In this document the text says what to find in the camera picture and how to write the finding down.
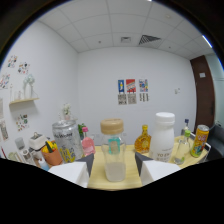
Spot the large white milk bottle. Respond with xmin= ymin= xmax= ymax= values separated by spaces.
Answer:
xmin=148 ymin=111 xmax=176 ymax=163

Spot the glass jar with wooden lid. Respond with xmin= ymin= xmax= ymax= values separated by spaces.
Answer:
xmin=100 ymin=118 xmax=128 ymax=183

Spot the round amber liquor bottle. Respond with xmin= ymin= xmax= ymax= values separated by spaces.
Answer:
xmin=134 ymin=124 xmax=152 ymax=154

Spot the tall silver black can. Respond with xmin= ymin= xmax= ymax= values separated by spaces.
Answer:
xmin=51 ymin=119 xmax=84 ymax=164

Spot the small pink bottle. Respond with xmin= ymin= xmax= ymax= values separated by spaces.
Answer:
xmin=81 ymin=126 xmax=97 ymax=157

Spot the clear bottle green cap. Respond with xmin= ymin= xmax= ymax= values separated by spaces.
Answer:
xmin=173 ymin=129 xmax=192 ymax=166

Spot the green potted plant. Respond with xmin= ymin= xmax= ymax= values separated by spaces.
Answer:
xmin=77 ymin=123 xmax=87 ymax=140

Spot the white countertop appliance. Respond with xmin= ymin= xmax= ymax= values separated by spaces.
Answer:
xmin=28 ymin=132 xmax=48 ymax=151

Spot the teal liquid bottle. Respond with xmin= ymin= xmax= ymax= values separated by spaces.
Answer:
xmin=107 ymin=136 xmax=122 ymax=155

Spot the yellow printed can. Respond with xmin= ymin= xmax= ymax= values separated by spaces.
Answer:
xmin=189 ymin=124 xmax=210 ymax=158

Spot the clear bottle blue cap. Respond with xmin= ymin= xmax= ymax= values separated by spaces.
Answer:
xmin=180 ymin=118 xmax=190 ymax=136

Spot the small flower vase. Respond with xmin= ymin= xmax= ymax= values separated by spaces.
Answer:
xmin=62 ymin=103 xmax=73 ymax=121

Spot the black armchair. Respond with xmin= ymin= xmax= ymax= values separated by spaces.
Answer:
xmin=206 ymin=124 xmax=224 ymax=161

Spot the brown door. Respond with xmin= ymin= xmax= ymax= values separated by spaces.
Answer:
xmin=189 ymin=54 xmax=216 ymax=134

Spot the white vase decoration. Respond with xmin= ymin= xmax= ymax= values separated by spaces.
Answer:
xmin=22 ymin=73 xmax=36 ymax=100

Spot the ceiling air vent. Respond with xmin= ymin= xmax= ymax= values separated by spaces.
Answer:
xmin=138 ymin=34 xmax=163 ymax=46

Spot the multicolour wall poster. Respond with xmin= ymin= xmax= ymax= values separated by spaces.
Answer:
xmin=138 ymin=78 xmax=150 ymax=103

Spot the wooden wall shelf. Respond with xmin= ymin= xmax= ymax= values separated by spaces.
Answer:
xmin=8 ymin=97 xmax=40 ymax=105

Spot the red wall poster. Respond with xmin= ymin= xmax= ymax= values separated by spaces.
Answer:
xmin=125 ymin=78 xmax=138 ymax=105

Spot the blue wall poster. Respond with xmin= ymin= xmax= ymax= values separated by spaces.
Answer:
xmin=117 ymin=79 xmax=128 ymax=106

